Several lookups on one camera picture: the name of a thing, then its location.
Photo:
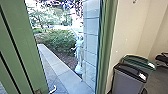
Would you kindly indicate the green framed glass door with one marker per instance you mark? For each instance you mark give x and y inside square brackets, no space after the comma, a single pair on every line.
[23,50]

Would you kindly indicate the grey trash bin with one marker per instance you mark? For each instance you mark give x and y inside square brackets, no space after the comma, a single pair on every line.
[128,81]
[140,62]

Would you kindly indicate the white block pillar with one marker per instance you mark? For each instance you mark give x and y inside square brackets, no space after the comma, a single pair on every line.
[91,43]

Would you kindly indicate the white garden statue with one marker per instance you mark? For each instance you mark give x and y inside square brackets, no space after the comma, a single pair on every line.
[79,53]

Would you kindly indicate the green outdoor shrub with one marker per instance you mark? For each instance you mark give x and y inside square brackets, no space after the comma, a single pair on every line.
[60,40]

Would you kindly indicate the black swivel chair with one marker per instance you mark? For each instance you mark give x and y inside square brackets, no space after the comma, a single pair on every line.
[162,59]

